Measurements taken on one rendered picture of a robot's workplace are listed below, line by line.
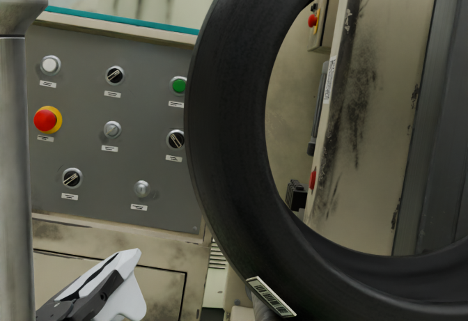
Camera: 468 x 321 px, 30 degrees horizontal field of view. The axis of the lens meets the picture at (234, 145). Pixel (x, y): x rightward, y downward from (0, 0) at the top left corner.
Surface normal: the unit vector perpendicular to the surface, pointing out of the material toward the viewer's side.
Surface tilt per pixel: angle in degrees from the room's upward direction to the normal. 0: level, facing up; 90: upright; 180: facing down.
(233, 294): 90
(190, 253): 90
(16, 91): 82
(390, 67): 90
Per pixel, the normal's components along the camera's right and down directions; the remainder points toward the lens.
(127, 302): 0.67, -0.22
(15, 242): 0.86, 0.05
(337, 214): 0.01, 0.05
